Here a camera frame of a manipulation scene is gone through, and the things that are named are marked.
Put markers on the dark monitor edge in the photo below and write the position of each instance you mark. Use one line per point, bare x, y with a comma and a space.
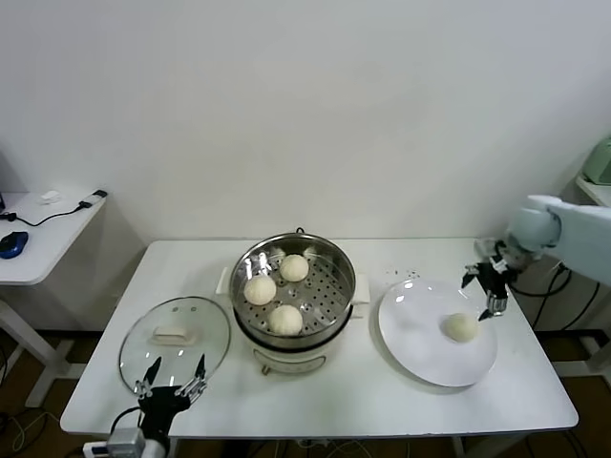
2, 191

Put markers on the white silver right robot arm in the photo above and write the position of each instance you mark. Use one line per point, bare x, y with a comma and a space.
573, 234

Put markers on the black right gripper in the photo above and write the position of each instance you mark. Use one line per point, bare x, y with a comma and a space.
499, 276

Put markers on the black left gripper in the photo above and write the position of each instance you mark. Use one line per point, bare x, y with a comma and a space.
164, 404

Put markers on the white steamed baozi bun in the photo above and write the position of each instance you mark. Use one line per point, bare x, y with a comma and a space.
459, 327
293, 267
285, 319
260, 290

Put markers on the round glass pot lid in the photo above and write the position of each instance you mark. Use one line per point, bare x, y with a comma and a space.
200, 324

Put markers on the small white case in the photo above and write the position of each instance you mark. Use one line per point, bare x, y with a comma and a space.
50, 196

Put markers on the mint green appliance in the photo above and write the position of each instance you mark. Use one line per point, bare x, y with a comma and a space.
600, 164

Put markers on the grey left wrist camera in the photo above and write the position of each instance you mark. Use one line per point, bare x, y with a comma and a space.
126, 441

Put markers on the white shelf table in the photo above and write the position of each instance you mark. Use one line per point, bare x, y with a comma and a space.
596, 191

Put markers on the cream electric cooker base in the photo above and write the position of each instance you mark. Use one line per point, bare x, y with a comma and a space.
291, 360

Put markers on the white side desk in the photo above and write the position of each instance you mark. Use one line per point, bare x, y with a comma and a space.
48, 248

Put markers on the round white plate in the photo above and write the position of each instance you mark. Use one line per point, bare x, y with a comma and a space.
410, 334

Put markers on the stainless steel perforated steamer pot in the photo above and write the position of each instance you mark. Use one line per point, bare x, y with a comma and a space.
329, 296

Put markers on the blue computer mouse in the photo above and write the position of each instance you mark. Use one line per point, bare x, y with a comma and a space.
13, 244

